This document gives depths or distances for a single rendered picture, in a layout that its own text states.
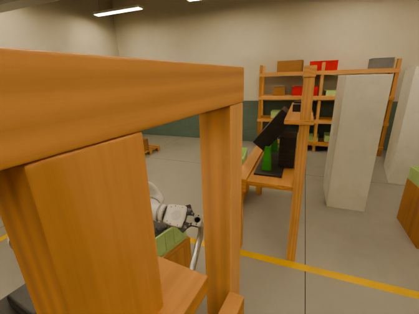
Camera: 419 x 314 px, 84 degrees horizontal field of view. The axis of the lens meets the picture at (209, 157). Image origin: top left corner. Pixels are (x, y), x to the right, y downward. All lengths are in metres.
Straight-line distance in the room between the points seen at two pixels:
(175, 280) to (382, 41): 7.06
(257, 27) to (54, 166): 7.12
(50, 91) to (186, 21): 7.78
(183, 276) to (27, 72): 0.42
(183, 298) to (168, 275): 0.06
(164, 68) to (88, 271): 0.27
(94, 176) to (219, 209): 0.46
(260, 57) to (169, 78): 6.82
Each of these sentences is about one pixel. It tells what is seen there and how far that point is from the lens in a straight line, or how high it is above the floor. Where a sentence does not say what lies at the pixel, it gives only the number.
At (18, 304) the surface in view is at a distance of 0.46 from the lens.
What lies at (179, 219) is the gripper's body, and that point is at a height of 1.31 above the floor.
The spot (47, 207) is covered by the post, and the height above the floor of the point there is 1.81.
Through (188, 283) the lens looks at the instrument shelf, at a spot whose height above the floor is 1.54.
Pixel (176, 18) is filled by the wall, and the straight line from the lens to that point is 8.17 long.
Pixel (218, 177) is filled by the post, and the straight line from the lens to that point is 0.63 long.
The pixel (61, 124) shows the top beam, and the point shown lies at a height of 1.88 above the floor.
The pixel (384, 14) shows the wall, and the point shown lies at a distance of 7.32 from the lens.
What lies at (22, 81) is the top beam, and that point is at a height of 1.92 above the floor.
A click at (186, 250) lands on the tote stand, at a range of 1.88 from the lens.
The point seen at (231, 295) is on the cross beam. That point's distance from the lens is 0.84.
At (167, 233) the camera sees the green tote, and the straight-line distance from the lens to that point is 1.66.
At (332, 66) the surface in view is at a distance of 6.53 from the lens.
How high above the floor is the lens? 1.91
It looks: 19 degrees down
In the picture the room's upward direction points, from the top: 2 degrees counter-clockwise
